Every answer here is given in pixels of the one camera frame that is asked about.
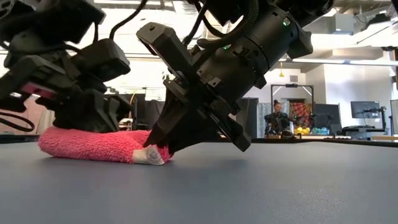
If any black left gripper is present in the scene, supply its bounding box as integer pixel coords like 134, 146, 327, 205
0, 38, 132, 134

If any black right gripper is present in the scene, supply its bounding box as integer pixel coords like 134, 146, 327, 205
136, 21, 271, 154

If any pink terry towel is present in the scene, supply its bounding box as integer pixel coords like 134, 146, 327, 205
37, 126, 174, 167

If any black partition panel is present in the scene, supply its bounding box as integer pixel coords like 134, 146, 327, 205
235, 97, 259, 139

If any blue-grey table mat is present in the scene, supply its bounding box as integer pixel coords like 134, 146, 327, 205
0, 140, 398, 224

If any person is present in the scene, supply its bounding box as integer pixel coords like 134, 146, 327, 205
264, 99, 295, 139

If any red patterned cloth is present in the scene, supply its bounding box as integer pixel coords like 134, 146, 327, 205
289, 102, 313, 128

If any yellow cloth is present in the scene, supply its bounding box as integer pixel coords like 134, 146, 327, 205
294, 126, 312, 136

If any teal cloth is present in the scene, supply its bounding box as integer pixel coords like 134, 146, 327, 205
310, 126, 330, 136

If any large black monitor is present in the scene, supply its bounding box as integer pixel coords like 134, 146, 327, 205
313, 103, 343, 135

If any small black monitor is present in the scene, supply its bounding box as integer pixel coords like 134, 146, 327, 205
350, 100, 381, 119

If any grey-screen monitor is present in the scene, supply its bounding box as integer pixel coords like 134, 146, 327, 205
390, 99, 398, 136

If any black metal gantry frame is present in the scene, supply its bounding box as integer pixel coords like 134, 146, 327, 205
270, 83, 315, 138

